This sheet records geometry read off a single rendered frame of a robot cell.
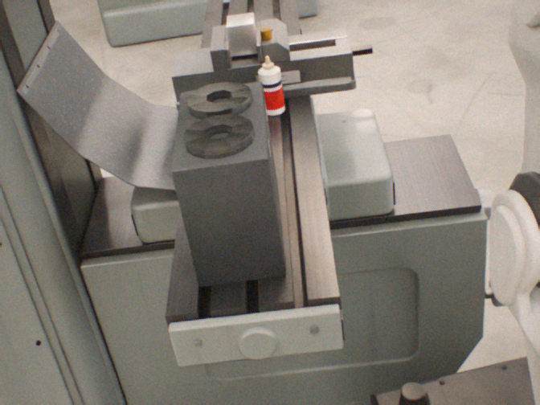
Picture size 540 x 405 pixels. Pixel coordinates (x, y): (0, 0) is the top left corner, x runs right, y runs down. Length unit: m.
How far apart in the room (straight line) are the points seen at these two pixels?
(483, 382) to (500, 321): 0.97
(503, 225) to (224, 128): 0.36
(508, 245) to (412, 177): 0.67
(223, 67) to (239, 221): 0.54
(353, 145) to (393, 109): 1.85
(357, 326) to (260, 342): 0.64
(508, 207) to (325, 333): 0.29
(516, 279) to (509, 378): 0.44
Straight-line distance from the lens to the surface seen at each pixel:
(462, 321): 1.64
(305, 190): 1.19
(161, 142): 1.52
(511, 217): 0.89
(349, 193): 1.41
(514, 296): 0.95
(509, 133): 3.15
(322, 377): 1.71
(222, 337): 1.00
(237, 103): 1.02
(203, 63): 1.50
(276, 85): 1.38
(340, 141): 1.52
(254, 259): 1.00
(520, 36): 0.83
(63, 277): 1.50
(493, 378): 1.34
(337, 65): 1.46
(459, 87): 3.50
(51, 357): 1.60
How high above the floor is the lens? 1.58
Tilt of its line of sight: 34 degrees down
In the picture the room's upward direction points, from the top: 9 degrees counter-clockwise
